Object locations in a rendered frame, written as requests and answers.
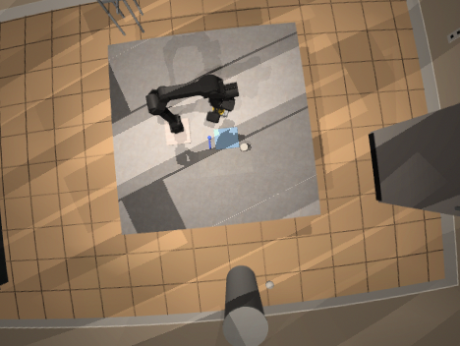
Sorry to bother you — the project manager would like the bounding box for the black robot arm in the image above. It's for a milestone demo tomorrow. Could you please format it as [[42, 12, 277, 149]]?
[[145, 74, 239, 134]]

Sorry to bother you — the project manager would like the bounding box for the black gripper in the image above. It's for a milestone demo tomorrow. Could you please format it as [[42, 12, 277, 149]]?
[[206, 98, 222, 123]]

